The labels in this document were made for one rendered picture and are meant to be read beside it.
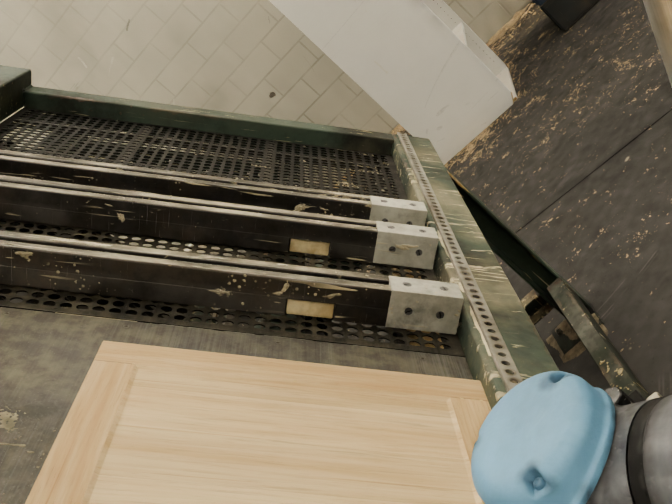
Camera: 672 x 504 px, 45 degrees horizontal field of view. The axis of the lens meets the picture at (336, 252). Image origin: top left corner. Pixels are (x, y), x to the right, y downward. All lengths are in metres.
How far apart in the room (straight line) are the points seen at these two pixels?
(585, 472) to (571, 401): 0.03
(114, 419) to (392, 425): 0.36
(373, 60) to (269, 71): 1.72
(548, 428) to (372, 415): 0.76
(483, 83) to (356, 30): 0.78
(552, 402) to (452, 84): 4.36
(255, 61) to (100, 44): 1.19
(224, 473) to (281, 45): 5.34
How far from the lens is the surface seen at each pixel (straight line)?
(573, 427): 0.36
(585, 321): 2.49
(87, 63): 6.62
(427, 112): 4.76
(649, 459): 0.36
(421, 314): 1.38
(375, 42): 4.64
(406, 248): 1.63
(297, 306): 1.36
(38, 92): 2.54
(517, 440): 0.38
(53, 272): 1.40
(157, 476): 0.97
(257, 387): 1.14
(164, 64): 6.42
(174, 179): 1.77
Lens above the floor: 1.52
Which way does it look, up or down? 17 degrees down
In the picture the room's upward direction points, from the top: 50 degrees counter-clockwise
